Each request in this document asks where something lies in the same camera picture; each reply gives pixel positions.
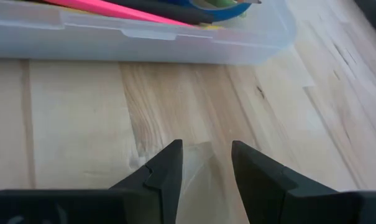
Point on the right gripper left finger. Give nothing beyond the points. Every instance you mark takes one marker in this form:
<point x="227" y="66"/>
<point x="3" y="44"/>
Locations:
<point x="167" y="177"/>

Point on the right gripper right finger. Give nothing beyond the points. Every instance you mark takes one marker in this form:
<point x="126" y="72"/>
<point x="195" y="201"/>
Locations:
<point x="256" y="183"/>

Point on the yellow pen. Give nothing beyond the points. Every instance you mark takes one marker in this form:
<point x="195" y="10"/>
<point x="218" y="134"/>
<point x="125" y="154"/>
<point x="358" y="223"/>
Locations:
<point x="211" y="27"/>

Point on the pink crayon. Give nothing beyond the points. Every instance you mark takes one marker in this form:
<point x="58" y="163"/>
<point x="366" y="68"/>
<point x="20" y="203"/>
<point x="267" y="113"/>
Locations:
<point x="113" y="9"/>

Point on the clear box with orange lid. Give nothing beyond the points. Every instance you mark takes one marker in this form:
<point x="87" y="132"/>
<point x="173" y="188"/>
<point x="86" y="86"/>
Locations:
<point x="113" y="43"/>

